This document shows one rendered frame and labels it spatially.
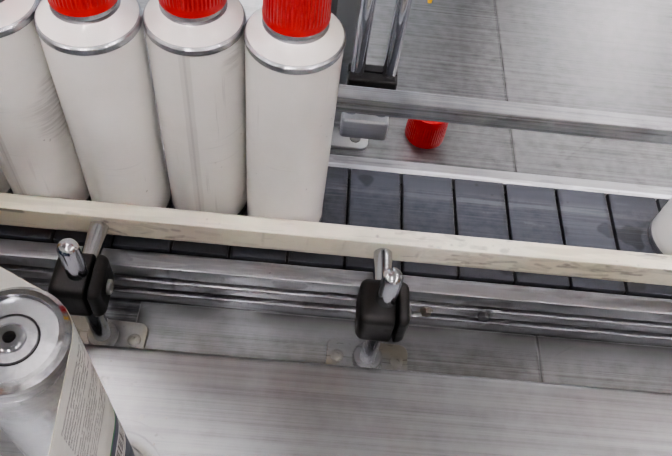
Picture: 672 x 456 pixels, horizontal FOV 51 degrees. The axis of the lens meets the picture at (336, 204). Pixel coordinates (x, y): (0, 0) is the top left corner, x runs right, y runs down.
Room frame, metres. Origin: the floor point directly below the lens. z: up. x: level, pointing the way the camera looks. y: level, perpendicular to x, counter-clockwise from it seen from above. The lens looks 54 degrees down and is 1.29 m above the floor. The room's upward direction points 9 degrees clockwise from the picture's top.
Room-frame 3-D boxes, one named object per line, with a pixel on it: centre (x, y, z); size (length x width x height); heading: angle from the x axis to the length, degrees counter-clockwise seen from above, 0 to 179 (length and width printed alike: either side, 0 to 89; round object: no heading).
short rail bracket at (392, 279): (0.20, -0.04, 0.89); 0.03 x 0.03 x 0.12; 5
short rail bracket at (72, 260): (0.20, 0.14, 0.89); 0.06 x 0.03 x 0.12; 5
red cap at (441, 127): (0.42, -0.07, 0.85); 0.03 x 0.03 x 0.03
